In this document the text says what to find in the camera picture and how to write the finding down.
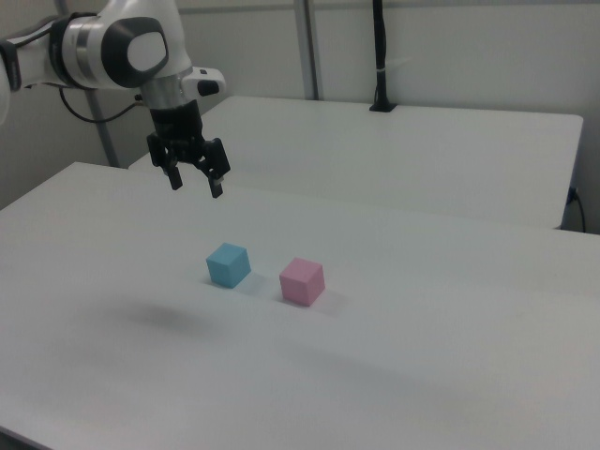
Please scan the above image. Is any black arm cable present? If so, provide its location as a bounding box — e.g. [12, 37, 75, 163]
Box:
[57, 86, 150, 125]

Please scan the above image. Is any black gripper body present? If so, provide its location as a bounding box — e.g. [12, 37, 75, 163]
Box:
[145, 98, 223, 169]

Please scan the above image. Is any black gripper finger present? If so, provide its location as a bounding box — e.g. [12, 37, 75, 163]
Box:
[196, 138, 233, 200]
[158, 145, 184, 191]

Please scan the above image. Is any black wall power cable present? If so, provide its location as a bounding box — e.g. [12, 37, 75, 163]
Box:
[566, 186, 587, 233]

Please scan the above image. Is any black camera stand pole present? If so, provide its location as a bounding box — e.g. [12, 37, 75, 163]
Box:
[368, 0, 399, 113]

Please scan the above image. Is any pink cube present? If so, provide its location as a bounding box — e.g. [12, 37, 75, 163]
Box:
[278, 256, 326, 308]

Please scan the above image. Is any blue cube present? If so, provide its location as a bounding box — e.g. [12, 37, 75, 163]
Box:
[205, 241, 252, 288]

